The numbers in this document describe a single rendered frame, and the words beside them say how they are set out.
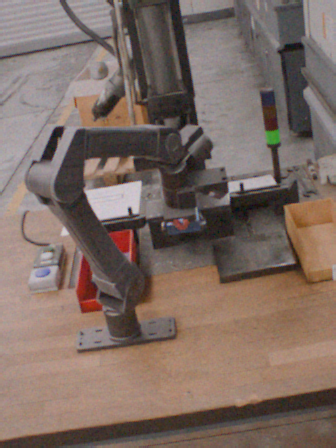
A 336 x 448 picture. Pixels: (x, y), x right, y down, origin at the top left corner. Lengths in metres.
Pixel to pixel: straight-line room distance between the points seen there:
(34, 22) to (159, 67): 9.56
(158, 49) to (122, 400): 0.75
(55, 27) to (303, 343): 9.96
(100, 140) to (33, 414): 0.50
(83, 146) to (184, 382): 0.44
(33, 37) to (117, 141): 9.91
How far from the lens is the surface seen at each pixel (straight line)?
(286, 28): 4.59
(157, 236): 1.60
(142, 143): 1.21
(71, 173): 1.09
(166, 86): 1.49
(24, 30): 11.06
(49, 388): 1.25
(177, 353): 1.25
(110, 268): 1.21
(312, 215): 1.60
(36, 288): 1.56
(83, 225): 1.15
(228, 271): 1.43
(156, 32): 1.46
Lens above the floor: 1.64
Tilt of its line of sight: 26 degrees down
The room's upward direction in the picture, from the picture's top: 11 degrees counter-clockwise
